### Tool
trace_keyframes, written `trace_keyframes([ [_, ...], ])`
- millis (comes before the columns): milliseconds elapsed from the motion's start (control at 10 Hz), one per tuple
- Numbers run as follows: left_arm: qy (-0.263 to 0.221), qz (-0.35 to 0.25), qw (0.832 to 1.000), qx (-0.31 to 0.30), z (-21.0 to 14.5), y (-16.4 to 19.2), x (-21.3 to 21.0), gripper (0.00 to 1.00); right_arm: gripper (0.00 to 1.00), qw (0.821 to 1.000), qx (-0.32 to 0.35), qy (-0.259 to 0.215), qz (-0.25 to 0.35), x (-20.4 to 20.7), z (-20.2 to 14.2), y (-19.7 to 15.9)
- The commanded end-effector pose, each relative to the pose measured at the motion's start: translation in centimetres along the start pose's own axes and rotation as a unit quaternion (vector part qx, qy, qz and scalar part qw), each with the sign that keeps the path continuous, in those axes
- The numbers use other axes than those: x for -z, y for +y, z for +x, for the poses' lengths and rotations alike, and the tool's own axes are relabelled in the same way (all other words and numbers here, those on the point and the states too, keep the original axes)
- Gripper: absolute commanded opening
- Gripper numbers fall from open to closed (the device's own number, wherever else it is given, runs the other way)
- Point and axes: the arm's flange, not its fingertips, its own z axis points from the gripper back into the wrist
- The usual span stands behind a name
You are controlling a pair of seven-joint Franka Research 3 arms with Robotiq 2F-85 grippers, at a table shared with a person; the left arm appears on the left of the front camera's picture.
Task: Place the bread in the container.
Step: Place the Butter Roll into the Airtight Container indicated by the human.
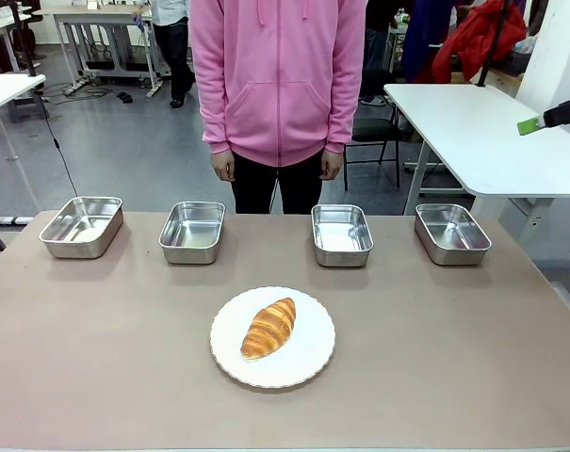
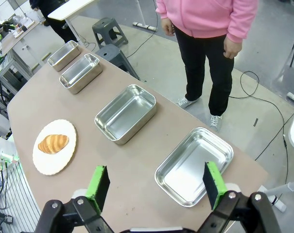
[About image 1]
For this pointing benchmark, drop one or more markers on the person's right hand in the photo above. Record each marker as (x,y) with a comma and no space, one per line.
(223,167)

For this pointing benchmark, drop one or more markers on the dark blue garment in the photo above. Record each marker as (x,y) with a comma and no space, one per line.
(421,42)

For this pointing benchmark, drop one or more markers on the red jacket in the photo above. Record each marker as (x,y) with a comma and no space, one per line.
(477,37)

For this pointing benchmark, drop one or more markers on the person's right forearm pink sleeve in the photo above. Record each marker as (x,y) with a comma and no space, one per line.
(214,113)

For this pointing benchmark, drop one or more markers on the large steel tray container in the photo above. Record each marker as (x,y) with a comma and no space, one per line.
(84,245)

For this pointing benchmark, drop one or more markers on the bystander in dark trousers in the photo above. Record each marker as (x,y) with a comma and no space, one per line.
(174,52)

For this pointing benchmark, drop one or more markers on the large white side table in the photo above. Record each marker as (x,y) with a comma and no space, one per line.
(477,141)

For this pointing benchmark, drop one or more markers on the black stand pole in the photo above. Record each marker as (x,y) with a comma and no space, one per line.
(25,42)

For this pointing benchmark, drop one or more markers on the person in pink hoodie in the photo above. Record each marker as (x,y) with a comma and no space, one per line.
(275,70)

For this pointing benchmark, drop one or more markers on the black clamp pole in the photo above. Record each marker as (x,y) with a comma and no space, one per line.
(492,42)

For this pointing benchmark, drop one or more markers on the grey power strip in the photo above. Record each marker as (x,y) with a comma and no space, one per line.
(13,220)

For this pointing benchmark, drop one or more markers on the person's left forearm pink sleeve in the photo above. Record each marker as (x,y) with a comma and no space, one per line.
(343,113)

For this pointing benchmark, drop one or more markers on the black folding chair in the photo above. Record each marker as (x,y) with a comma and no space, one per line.
(376,129)

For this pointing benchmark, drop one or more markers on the grey metal workbench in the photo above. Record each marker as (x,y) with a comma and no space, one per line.
(105,21)

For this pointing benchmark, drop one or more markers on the small white side table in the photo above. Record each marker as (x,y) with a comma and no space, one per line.
(4,89)

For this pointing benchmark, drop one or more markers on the golden brown croissant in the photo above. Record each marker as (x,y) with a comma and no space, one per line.
(268,329)

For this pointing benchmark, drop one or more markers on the person's left hand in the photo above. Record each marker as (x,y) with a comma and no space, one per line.
(331,166)

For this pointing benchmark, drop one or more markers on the white scalloped plate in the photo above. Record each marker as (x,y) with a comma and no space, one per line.
(303,358)

